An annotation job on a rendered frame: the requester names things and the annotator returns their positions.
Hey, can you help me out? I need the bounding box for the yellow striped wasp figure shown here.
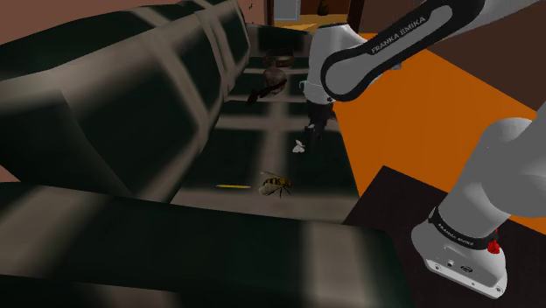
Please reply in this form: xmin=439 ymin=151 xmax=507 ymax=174
xmin=257 ymin=171 xmax=294 ymax=200

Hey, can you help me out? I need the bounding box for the orange rug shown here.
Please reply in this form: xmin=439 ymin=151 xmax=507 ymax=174
xmin=332 ymin=31 xmax=546 ymax=235

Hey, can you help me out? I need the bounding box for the dark robot stand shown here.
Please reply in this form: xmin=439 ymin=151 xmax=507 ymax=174
xmin=342 ymin=164 xmax=546 ymax=308

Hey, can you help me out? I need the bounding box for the dark checked sofa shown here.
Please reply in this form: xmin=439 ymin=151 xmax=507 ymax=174
xmin=0 ymin=0 xmax=416 ymax=308

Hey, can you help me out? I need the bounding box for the dark brown ring bowl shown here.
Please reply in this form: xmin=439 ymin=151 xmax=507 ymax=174
xmin=262 ymin=46 xmax=297 ymax=68

